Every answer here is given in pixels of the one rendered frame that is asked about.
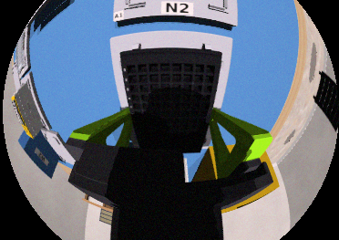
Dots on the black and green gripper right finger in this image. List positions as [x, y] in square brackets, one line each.
[251, 142]

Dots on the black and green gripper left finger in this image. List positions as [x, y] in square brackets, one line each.
[98, 131]

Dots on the blue bench mat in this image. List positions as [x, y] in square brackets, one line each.
[70, 58]

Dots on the blue bin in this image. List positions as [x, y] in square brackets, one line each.
[40, 152]

